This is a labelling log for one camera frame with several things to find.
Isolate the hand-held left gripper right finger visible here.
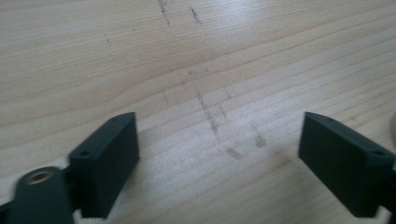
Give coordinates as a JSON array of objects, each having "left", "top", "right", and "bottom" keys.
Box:
[{"left": 297, "top": 111, "right": 396, "bottom": 218}]

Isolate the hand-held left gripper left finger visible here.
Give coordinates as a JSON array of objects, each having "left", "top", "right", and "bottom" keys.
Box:
[{"left": 67, "top": 111, "right": 140, "bottom": 219}]

